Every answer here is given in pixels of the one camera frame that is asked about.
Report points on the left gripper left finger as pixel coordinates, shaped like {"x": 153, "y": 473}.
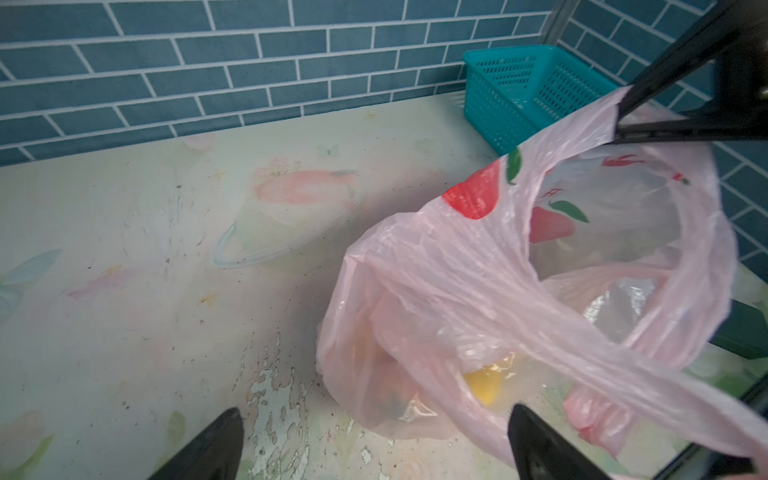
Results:
{"x": 215, "y": 453}

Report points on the dark green rectangular block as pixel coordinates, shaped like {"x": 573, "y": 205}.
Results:
{"x": 743, "y": 333}

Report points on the pink plastic bag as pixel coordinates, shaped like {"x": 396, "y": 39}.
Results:
{"x": 609, "y": 265}

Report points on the yellow fruit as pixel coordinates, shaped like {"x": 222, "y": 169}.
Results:
{"x": 486, "y": 384}

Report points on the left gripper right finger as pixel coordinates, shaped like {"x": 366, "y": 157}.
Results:
{"x": 540, "y": 452}

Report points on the teal plastic basket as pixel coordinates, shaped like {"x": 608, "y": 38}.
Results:
{"x": 514, "y": 92}

